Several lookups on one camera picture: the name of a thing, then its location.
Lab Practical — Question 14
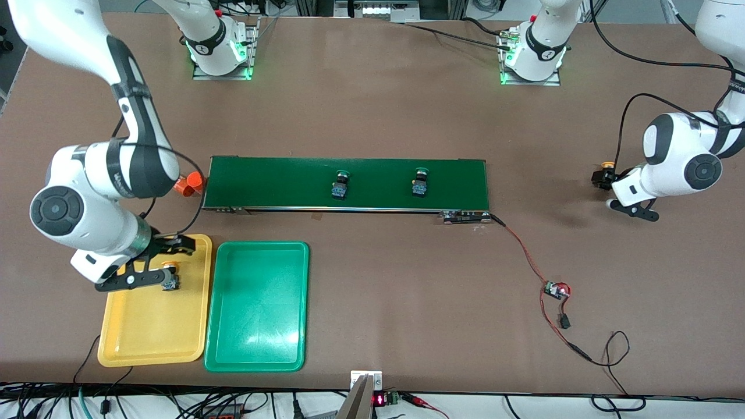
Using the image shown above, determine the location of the yellow plastic tray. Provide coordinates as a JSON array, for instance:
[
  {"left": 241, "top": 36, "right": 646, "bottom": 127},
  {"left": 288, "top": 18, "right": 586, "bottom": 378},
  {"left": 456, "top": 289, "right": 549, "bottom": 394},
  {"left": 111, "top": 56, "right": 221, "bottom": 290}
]
[{"left": 97, "top": 234, "right": 213, "bottom": 368}]

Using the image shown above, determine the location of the green plastic tray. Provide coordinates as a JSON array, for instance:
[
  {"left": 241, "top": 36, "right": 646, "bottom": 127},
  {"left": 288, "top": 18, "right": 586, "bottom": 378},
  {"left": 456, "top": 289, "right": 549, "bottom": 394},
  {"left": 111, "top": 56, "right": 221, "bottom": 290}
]
[{"left": 204, "top": 241, "right": 310, "bottom": 373}]

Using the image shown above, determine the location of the green conveyor belt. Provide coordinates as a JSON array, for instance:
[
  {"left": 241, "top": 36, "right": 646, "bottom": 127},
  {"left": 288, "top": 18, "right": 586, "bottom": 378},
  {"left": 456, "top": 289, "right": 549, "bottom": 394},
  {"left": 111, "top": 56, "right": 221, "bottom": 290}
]
[{"left": 202, "top": 156, "right": 495, "bottom": 225}]

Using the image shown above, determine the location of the grey metal pole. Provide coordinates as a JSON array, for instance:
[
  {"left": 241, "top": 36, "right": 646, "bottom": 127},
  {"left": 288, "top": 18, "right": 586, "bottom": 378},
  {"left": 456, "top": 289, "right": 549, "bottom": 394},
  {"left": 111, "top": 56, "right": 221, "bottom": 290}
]
[{"left": 336, "top": 375, "right": 376, "bottom": 419}]

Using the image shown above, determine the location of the white lit device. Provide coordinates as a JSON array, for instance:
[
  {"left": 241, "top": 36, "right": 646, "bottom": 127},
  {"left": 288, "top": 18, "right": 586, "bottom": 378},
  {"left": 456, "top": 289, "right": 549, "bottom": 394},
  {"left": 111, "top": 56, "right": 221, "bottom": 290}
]
[{"left": 335, "top": 0, "right": 421, "bottom": 23}]

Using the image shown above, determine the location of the red clip lead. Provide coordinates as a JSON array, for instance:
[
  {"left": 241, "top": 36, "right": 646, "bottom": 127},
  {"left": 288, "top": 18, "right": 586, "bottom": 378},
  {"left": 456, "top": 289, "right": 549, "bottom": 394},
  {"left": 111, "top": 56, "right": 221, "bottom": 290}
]
[{"left": 402, "top": 393, "right": 449, "bottom": 418}]

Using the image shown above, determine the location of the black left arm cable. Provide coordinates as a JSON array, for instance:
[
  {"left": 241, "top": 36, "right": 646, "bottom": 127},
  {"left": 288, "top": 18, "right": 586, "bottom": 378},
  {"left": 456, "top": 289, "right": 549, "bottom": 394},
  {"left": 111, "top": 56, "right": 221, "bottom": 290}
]
[{"left": 588, "top": 0, "right": 745, "bottom": 172}]

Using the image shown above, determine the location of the red black motor wire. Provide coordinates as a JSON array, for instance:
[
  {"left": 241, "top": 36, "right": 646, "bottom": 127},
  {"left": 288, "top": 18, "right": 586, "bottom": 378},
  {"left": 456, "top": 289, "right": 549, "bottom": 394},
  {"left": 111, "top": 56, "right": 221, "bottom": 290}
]
[{"left": 489, "top": 214, "right": 551, "bottom": 287}]

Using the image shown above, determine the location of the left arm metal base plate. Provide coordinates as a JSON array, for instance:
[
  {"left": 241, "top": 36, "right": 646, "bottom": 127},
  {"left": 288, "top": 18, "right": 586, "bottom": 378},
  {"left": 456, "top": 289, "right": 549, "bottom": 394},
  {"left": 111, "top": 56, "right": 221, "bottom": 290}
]
[{"left": 499, "top": 28, "right": 563, "bottom": 87}]

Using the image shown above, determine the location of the thin black cable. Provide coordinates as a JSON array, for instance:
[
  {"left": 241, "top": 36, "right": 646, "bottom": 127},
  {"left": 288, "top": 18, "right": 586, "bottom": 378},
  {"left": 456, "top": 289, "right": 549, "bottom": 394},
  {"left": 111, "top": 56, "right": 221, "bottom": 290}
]
[{"left": 73, "top": 335, "right": 134, "bottom": 385}]

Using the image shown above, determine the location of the red black power wire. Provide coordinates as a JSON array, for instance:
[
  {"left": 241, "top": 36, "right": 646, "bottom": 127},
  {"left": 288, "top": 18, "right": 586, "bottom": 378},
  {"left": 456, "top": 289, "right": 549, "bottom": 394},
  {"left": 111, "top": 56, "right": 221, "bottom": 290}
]
[{"left": 540, "top": 293, "right": 595, "bottom": 365}]

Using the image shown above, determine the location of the black power cable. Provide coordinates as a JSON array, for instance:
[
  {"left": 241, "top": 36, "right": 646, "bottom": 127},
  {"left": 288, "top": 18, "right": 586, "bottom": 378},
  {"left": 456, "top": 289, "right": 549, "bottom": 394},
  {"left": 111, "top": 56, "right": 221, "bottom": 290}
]
[{"left": 591, "top": 331, "right": 648, "bottom": 413}]

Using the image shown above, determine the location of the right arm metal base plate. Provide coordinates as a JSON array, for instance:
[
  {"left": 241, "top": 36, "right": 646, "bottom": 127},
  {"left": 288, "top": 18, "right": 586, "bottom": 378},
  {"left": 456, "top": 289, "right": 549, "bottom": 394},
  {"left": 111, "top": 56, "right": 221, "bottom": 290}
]
[{"left": 192, "top": 16, "right": 260, "bottom": 81}]

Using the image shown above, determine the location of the black table cable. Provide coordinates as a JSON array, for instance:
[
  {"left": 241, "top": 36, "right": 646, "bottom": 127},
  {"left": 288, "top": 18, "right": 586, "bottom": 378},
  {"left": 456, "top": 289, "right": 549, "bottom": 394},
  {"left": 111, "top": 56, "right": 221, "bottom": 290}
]
[
  {"left": 463, "top": 17, "right": 508, "bottom": 37},
  {"left": 402, "top": 22, "right": 513, "bottom": 51}
]

